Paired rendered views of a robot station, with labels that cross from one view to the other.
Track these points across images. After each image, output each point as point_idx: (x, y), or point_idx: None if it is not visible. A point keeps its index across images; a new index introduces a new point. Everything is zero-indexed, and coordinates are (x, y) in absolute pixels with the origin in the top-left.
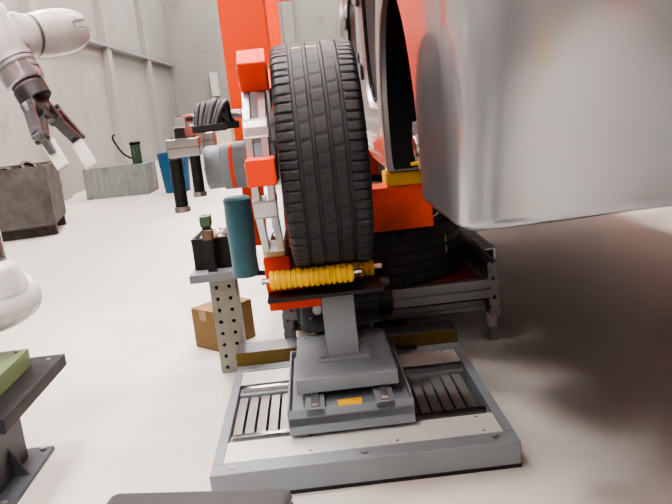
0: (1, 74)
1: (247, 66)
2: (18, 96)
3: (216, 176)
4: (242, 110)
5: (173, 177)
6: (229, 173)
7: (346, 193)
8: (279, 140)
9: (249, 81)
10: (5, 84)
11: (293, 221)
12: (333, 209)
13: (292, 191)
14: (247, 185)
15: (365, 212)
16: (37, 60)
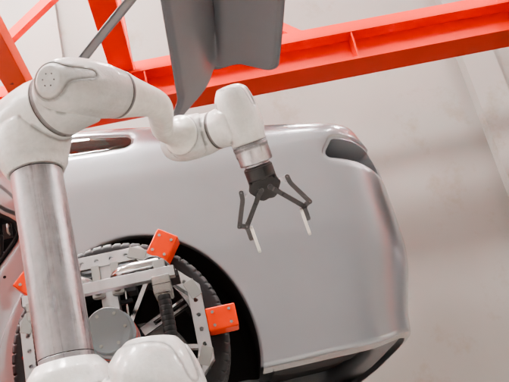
0: (266, 145)
1: (177, 241)
2: (271, 167)
3: (132, 335)
4: (181, 273)
5: (172, 310)
6: (136, 336)
7: (230, 357)
8: (218, 300)
9: (171, 254)
10: (267, 154)
11: (226, 371)
12: (229, 368)
13: (228, 342)
14: (237, 323)
15: (228, 379)
16: (191, 149)
